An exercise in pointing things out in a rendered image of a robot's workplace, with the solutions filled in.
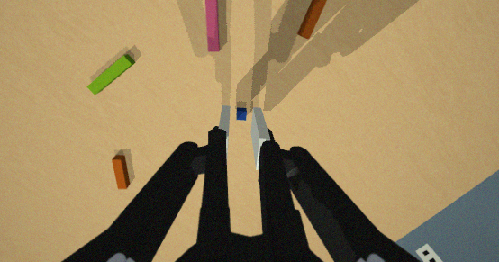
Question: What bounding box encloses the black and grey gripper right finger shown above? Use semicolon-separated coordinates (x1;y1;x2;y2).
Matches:
250;107;421;262

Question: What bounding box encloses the small blue cube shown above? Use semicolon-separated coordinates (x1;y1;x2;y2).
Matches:
236;108;247;121

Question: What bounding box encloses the pink rod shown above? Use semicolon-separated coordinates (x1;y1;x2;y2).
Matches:
205;0;220;52

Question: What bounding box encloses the lime green rod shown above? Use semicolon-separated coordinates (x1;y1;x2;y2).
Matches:
87;54;136;95

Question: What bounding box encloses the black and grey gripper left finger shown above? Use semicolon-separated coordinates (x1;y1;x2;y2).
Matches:
61;105;233;262

